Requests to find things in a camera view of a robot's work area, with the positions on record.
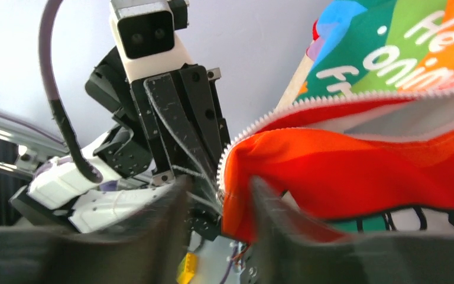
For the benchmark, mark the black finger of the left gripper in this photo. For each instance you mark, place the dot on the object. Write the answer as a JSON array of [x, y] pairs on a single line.
[[183, 123]]

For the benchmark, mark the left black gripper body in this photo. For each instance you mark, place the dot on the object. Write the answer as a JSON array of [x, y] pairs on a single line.
[[126, 147]]

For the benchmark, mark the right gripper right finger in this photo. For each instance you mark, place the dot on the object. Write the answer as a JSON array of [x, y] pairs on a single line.
[[292, 247]]

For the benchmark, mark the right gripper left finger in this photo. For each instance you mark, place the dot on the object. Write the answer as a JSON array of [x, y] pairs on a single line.
[[146, 247]]

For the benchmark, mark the rainbow white red hooded jacket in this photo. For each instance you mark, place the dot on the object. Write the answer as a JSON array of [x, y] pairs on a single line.
[[368, 143]]

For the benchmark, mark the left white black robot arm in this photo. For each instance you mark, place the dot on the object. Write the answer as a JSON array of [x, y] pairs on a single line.
[[60, 195]]

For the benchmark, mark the small yellow block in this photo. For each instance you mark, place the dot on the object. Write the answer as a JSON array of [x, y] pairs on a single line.
[[187, 268]]

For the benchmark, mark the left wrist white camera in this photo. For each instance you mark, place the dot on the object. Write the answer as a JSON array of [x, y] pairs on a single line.
[[145, 36]]

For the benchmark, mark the aluminium frame rail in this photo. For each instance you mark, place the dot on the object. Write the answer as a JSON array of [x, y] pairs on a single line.
[[35, 147]]

